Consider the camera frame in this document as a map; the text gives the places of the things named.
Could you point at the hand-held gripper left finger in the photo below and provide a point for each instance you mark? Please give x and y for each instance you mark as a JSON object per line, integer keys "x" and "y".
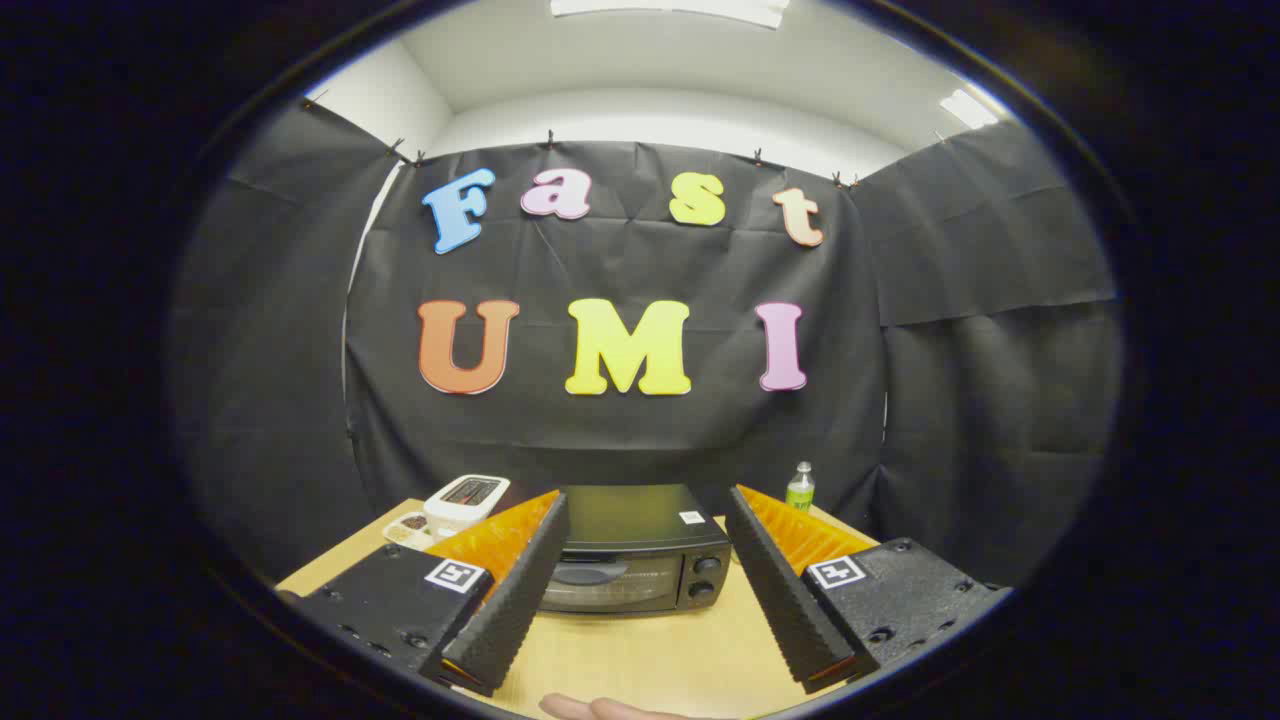
{"x": 520, "y": 600}

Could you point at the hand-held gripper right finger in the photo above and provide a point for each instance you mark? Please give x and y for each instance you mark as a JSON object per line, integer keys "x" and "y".
{"x": 785, "y": 600}

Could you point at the black toaster oven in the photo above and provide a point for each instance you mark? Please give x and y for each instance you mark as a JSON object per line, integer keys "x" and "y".
{"x": 640, "y": 520}

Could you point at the white pop-up toaster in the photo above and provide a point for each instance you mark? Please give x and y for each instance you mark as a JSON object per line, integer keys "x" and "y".
{"x": 465, "y": 505}

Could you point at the green drink bottle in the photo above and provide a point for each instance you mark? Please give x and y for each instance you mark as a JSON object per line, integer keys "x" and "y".
{"x": 800, "y": 492}

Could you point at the white divided snack dish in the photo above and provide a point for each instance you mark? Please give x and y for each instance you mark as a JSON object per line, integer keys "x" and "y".
{"x": 410, "y": 525}

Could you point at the black backdrop cloth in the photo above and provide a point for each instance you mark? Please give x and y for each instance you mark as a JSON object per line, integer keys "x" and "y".
{"x": 620, "y": 270}

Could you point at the small ceiling light panel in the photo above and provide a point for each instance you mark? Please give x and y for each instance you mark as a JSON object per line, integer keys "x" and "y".
{"x": 968, "y": 108}

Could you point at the long ceiling light panel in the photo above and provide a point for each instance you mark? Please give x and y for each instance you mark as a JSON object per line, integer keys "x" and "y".
{"x": 670, "y": 10}

